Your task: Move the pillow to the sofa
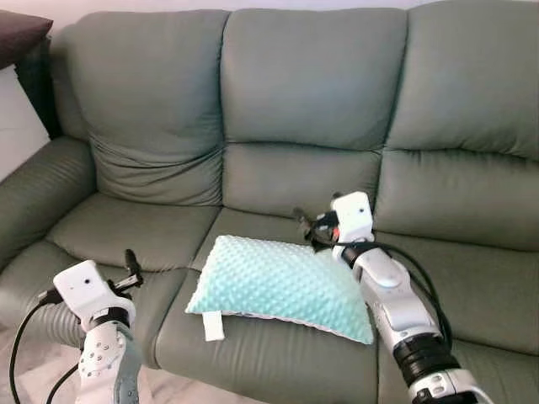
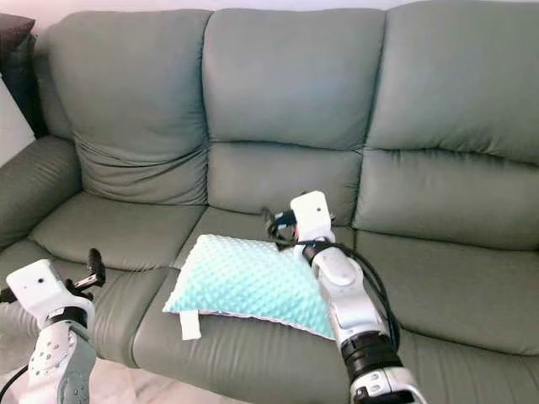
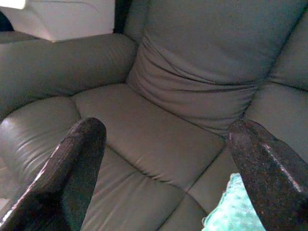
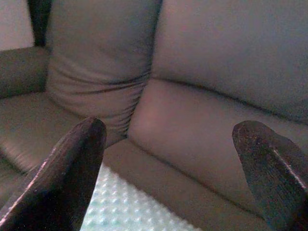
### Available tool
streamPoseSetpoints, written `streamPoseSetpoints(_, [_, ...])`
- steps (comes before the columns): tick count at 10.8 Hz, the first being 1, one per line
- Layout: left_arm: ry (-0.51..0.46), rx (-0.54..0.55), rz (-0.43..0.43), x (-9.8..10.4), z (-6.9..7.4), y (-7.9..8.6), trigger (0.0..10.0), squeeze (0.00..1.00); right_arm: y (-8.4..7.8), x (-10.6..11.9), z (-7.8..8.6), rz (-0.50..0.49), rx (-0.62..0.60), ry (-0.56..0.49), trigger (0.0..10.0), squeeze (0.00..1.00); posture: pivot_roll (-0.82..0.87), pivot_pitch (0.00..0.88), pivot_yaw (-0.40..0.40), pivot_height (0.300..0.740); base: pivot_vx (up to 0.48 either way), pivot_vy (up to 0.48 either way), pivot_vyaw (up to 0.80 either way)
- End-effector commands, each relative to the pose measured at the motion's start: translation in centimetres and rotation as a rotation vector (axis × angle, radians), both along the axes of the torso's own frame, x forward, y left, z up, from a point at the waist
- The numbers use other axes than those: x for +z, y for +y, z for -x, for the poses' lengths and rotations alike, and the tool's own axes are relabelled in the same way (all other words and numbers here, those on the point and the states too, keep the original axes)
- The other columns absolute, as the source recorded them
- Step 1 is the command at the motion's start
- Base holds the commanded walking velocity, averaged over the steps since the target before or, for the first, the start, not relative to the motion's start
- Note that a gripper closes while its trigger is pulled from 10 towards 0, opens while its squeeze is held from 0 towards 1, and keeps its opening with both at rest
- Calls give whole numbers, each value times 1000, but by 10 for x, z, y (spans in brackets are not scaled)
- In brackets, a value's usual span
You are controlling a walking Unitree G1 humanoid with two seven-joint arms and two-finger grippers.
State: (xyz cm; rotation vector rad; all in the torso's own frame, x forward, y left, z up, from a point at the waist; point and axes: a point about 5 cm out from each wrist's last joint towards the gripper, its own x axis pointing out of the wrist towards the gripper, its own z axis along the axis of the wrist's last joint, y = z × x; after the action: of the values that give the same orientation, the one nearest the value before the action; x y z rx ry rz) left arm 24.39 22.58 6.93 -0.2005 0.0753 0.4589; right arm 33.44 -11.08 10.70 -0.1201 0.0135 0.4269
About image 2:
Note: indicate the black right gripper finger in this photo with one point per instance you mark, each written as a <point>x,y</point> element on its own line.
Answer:
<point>268,217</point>
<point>274,241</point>

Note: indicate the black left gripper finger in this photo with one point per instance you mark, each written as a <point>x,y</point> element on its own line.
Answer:
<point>93,261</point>
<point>101,265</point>

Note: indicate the teal dotted pillow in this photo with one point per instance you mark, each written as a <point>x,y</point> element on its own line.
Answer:
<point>244,282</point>

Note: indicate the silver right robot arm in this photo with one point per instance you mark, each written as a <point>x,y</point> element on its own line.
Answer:
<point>345,290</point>

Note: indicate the grey-green leather sofa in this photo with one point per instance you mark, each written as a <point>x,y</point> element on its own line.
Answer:
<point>295,84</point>

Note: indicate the white side cabinet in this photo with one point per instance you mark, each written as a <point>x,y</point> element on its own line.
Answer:
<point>13,126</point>

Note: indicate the dark brown furniture piece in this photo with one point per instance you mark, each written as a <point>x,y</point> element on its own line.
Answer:
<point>17,50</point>

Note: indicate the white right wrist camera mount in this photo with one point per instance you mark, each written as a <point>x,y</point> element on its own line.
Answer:
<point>312,215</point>

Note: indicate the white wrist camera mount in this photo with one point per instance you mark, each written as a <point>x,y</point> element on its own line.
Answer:
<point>42,286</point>
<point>312,215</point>

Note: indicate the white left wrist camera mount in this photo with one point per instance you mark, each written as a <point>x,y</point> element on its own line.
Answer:
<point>42,286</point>

